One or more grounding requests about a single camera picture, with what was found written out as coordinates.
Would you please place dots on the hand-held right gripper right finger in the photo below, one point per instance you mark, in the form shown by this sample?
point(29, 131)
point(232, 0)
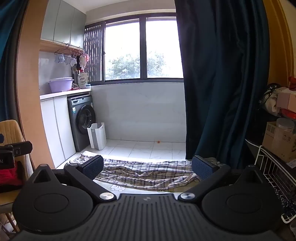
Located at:
point(203, 167)

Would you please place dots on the cardboard box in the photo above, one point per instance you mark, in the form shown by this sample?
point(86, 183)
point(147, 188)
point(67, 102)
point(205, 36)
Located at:
point(269, 139)

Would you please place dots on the white laundry basket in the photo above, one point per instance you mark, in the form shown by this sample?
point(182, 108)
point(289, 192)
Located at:
point(97, 136)

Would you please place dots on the white lower cabinet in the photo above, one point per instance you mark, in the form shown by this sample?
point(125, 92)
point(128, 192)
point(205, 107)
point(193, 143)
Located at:
point(55, 129)

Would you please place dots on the purple plastic basin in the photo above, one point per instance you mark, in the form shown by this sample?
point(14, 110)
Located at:
point(60, 84)

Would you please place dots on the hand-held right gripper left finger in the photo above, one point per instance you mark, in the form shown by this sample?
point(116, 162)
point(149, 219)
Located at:
point(91, 166)

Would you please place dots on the black framed window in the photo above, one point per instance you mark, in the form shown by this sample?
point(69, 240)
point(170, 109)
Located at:
point(122, 51)

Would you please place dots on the yellow upholstered chair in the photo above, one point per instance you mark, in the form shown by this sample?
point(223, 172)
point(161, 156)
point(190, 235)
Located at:
point(11, 132)

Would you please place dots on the grey washing machine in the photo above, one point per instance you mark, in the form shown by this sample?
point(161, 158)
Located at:
point(78, 120)

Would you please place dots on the clear plastic jar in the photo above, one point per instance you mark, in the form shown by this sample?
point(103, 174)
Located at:
point(285, 126)

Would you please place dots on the dark teal curtain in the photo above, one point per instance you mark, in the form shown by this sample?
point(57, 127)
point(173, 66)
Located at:
point(219, 69)
point(8, 46)

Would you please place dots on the wooden wall panel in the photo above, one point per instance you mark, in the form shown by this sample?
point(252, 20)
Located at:
point(30, 69)

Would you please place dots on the folded red garment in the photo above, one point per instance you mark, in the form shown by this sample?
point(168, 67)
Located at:
point(9, 178)

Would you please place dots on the hanging laundry on rack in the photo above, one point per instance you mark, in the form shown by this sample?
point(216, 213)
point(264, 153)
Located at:
point(79, 59)

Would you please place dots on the grey upper cabinets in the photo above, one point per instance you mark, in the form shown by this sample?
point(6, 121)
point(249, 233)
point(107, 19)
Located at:
point(62, 20)

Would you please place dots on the detergent bottle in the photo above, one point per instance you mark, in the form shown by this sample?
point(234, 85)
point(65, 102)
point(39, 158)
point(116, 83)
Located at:
point(82, 81)

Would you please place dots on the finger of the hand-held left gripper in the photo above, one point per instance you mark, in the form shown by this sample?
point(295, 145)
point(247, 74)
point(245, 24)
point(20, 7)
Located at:
point(19, 147)

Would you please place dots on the checked printed bed sheet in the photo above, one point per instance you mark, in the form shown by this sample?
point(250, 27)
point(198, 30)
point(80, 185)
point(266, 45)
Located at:
point(111, 186)

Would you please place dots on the black and white bag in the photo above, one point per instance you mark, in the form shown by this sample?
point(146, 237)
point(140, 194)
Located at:
point(269, 102)

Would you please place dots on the pink box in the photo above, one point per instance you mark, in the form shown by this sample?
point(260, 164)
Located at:
point(286, 102)

